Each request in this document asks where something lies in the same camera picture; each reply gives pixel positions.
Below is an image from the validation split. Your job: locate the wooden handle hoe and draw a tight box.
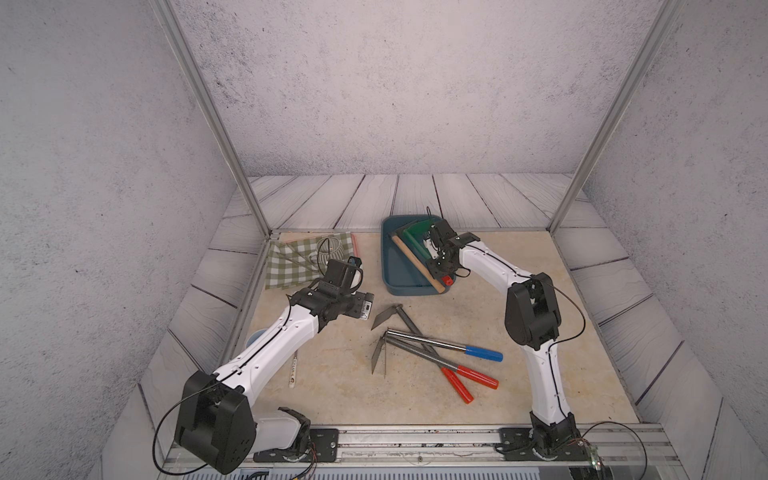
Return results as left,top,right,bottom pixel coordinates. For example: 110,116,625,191
391,234,446,294

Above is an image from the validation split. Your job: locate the green red handle hoe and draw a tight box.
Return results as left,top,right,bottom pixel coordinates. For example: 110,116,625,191
391,216,453,288

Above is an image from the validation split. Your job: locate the blue handle metal hoe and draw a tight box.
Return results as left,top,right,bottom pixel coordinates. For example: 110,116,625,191
386,329,504,362

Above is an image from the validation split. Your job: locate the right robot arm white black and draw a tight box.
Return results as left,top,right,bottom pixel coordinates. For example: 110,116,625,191
422,220,581,460

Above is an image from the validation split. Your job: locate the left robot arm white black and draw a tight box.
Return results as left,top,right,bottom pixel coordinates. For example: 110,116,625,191
172,256,374,475

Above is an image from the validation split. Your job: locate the teal plastic storage box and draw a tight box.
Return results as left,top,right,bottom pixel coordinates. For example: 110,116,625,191
381,214,443,296

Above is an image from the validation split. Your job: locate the striped ceramic cup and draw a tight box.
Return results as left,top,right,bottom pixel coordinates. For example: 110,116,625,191
311,236,346,270

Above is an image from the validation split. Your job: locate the green white checkered cloth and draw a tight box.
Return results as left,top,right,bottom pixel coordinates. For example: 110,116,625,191
265,232,353,289

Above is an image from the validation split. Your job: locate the light blue plastic cup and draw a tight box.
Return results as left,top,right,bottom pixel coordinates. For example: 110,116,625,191
245,329,265,348

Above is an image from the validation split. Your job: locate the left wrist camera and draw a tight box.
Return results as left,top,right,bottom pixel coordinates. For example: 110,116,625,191
351,292,375,320

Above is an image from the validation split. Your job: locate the red handle hoe lower blade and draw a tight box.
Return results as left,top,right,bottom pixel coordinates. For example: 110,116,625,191
371,335,499,389

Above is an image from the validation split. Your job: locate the red handle hoe blade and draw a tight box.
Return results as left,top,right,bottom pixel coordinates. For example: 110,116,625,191
371,335,499,389
372,304,474,404

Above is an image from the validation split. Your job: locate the red handle hoe upper blade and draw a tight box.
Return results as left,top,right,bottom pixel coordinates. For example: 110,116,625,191
372,304,474,404

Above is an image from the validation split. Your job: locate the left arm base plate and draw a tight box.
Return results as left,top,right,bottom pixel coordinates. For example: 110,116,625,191
252,427,340,463

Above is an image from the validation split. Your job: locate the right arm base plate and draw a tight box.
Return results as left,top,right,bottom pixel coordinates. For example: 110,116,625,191
494,427,589,462

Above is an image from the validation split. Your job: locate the aluminium front rail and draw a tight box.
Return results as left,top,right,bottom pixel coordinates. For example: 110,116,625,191
157,423,691,480

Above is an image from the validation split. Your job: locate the left aluminium frame post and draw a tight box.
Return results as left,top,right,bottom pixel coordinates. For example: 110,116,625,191
150,0,272,237

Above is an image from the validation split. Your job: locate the aluminium frame post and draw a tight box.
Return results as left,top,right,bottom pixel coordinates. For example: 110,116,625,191
547,0,683,235
150,0,272,237

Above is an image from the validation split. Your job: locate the right aluminium frame post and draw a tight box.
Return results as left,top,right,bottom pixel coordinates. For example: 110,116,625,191
547,0,683,235

